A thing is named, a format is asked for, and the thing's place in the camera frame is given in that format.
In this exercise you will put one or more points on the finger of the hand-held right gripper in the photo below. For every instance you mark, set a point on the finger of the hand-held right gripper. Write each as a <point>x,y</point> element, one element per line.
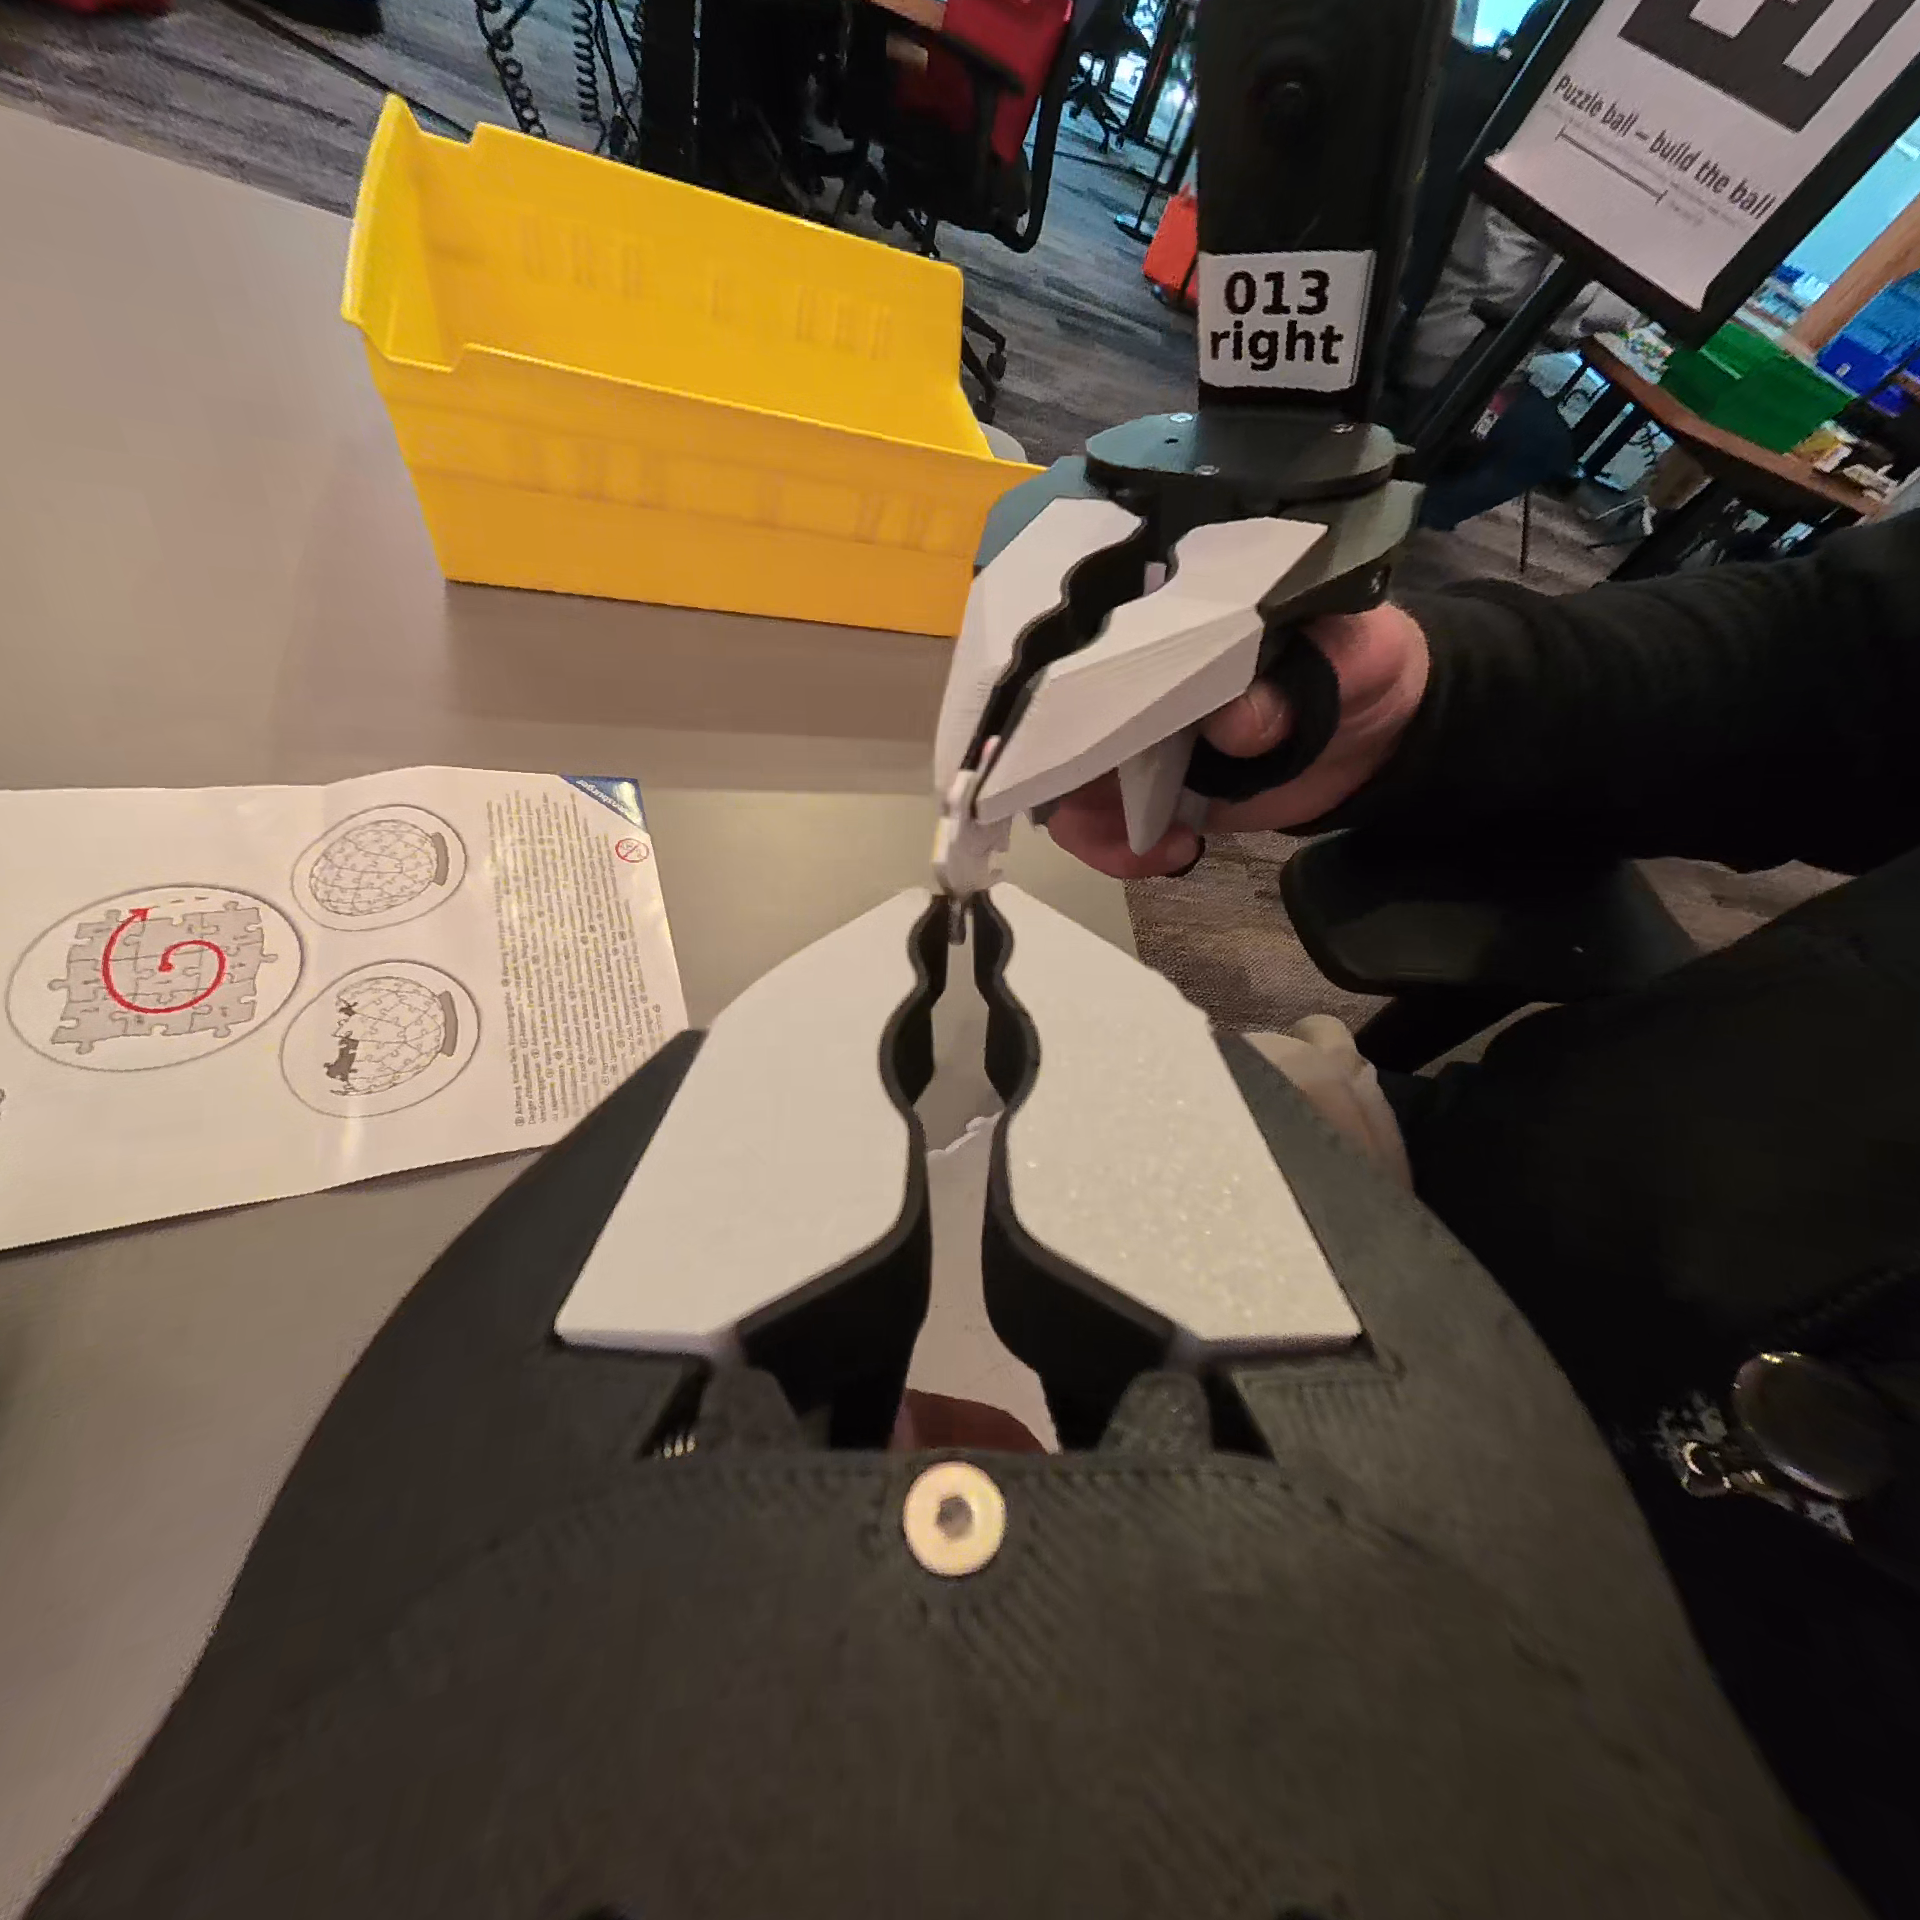
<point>1172,659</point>
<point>1021,584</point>

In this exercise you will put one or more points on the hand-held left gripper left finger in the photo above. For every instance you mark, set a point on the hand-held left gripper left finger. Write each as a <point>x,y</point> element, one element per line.
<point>750,1200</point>

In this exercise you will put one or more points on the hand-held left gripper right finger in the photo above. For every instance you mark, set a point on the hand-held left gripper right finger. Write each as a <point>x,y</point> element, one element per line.
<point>1172,1200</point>

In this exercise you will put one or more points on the single curved puzzle piece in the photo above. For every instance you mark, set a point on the single curved puzzle piece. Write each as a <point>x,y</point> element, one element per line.
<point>965,846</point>

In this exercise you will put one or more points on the person's right forearm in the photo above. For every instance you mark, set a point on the person's right forearm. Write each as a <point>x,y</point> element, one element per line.
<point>1652,706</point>

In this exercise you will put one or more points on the person's right hand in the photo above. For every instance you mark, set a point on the person's right hand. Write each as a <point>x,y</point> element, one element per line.
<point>1378,706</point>

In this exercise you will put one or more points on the orange red item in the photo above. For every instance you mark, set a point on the orange red item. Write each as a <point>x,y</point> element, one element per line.
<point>1172,249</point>

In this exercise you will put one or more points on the folded paper instruction leaflet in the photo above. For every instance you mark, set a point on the folded paper instruction leaflet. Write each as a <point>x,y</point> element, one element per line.
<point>451,1078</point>

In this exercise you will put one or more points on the red office chair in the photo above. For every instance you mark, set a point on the red office chair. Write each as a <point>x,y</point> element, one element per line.
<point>976,90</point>

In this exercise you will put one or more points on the yellow plastic bin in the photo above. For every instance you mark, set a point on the yellow plastic bin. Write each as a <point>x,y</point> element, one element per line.
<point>673,494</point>

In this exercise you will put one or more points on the white task sign board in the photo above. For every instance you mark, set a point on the white task sign board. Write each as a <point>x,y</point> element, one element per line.
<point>1667,165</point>

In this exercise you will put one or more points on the black mesh office chair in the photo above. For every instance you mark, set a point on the black mesh office chair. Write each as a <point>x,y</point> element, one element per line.
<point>1471,915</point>

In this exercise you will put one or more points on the green plastic bin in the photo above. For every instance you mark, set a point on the green plastic bin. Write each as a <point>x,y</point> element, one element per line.
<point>1754,382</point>

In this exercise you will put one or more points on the wooden side table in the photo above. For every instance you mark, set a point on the wooden side table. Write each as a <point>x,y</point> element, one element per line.
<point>1726,443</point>

